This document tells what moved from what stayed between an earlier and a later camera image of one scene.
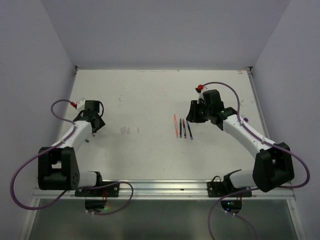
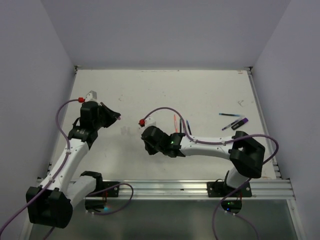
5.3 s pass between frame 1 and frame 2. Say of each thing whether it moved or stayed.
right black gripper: moved
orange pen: stayed
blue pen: stayed
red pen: stayed
